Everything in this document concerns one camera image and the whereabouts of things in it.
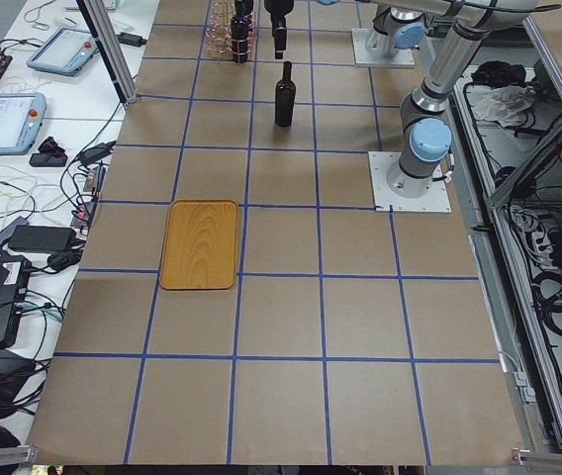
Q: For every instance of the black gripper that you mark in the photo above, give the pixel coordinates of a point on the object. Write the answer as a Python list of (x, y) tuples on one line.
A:
[(276, 11)]

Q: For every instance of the dark wine bottle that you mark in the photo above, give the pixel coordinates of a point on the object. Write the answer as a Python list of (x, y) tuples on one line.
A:
[(285, 93)]

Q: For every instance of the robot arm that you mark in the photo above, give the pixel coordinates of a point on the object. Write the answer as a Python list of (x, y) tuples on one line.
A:
[(427, 138), (395, 29)]

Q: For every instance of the dark wine bottle end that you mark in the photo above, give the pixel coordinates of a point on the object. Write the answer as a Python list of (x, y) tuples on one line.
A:
[(240, 30)]

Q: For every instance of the wooden tray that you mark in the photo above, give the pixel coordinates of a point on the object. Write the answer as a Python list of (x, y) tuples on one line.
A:
[(200, 244)]

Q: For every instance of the teach pendant far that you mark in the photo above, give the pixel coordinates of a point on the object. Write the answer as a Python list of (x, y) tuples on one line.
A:
[(64, 53)]

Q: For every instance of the teach pendant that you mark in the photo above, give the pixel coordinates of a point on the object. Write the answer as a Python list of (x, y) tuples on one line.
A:
[(64, 53), (21, 116)]

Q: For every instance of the white crumpled cloth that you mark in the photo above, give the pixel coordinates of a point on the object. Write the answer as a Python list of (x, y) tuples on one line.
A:
[(506, 106)]

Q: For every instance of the teach pendant near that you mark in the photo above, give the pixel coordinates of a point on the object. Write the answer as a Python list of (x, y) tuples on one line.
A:
[(21, 116)]

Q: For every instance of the black power adapter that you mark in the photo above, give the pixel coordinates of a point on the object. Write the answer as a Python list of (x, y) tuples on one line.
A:
[(40, 239)]

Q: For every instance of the copper wire bottle basket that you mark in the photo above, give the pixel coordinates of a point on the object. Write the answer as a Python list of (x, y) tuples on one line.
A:
[(218, 31)]

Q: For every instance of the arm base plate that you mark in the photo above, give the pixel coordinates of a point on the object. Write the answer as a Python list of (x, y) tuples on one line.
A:
[(372, 49), (395, 191)]

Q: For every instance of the aluminium frame post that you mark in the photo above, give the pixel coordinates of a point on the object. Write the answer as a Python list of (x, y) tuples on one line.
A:
[(102, 31)]

